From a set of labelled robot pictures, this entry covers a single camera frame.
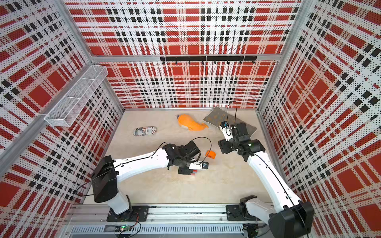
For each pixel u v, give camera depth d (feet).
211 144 2.29
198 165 2.26
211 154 3.12
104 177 1.40
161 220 2.40
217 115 3.67
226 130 2.17
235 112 3.70
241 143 1.80
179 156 1.89
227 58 2.91
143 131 3.42
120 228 2.29
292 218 1.22
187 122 3.56
